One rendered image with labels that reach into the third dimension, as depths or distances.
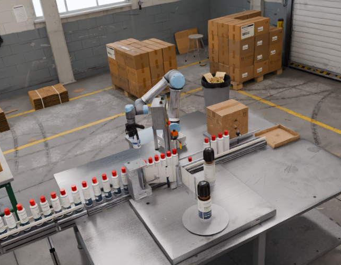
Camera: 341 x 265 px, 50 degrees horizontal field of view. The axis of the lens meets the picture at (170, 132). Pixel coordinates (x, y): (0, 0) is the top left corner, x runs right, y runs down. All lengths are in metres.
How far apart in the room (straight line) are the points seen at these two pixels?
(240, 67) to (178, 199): 4.24
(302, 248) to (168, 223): 1.27
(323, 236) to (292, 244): 0.28
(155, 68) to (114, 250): 4.34
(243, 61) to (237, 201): 4.25
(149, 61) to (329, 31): 3.18
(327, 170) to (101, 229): 1.77
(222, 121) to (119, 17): 5.50
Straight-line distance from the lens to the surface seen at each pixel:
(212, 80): 5.52
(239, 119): 3.39
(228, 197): 2.66
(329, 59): 7.21
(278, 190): 2.83
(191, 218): 2.48
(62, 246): 3.85
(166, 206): 2.61
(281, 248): 3.26
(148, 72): 6.28
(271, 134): 3.53
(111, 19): 8.31
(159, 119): 2.68
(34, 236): 2.74
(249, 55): 6.66
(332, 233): 3.48
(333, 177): 3.05
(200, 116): 3.89
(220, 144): 3.04
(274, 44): 7.11
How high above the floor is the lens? 2.55
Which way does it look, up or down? 28 degrees down
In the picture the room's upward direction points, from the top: 6 degrees counter-clockwise
